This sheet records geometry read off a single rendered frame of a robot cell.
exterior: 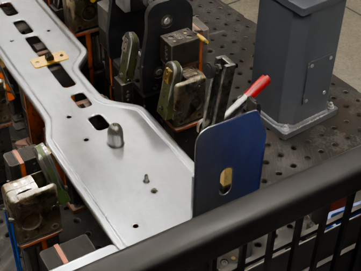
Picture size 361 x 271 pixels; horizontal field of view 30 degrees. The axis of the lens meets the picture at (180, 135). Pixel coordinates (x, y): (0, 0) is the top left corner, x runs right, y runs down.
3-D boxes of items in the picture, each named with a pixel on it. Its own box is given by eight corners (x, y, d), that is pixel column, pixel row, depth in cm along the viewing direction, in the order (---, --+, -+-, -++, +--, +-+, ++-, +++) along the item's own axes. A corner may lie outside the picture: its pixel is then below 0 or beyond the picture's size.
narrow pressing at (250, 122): (187, 296, 106) (193, 129, 84) (247, 267, 111) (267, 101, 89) (189, 299, 106) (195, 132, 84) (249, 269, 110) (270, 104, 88)
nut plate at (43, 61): (35, 69, 153) (35, 64, 152) (29, 61, 156) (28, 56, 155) (69, 58, 157) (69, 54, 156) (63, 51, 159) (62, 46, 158)
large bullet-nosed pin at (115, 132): (105, 147, 135) (103, 121, 131) (119, 141, 137) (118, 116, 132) (112, 156, 133) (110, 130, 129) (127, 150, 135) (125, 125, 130)
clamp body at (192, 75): (153, 196, 165) (151, 70, 141) (193, 180, 170) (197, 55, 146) (172, 220, 159) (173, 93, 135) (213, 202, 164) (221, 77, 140)
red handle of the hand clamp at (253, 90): (199, 125, 128) (259, 68, 128) (204, 130, 130) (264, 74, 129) (211, 137, 125) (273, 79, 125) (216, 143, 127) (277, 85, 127)
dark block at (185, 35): (160, 178, 170) (159, 34, 143) (183, 169, 172) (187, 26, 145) (170, 190, 166) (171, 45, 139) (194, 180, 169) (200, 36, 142)
